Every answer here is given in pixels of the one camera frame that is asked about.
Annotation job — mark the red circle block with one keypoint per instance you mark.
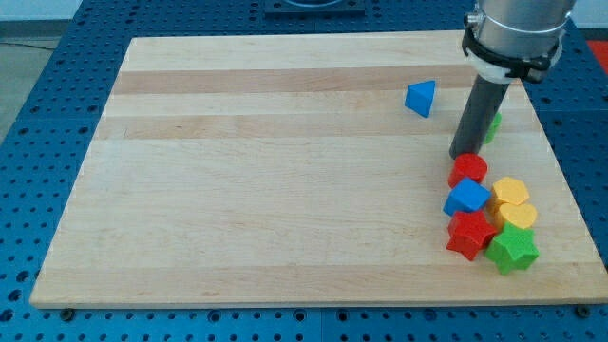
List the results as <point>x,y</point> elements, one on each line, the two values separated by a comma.
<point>467,165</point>

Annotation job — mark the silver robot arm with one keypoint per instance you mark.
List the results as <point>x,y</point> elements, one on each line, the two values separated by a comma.
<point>507,40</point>

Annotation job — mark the green circle block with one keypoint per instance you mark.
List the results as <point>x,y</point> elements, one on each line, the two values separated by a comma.
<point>494,126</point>

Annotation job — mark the wooden board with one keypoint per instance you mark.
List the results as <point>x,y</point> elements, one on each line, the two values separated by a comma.
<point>286,171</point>

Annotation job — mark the blue triangle block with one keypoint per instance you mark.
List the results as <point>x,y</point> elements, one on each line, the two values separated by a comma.
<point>420,97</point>

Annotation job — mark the blue cube block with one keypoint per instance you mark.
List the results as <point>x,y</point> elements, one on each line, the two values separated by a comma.
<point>466,196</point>

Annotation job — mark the red star block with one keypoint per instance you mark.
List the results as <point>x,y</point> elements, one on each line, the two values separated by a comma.
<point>469,233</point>

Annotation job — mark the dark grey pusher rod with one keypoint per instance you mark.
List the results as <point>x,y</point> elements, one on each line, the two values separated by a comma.
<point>480,110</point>

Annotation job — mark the yellow heart block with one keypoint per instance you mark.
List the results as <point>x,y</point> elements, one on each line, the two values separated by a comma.
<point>522,216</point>

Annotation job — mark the yellow hexagon block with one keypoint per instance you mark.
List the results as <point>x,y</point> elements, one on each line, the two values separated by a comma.
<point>507,190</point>

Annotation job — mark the green star block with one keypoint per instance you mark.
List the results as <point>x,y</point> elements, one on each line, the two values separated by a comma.
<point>512,249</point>

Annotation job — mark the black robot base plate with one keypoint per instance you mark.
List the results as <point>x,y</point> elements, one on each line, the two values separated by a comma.
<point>274,8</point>

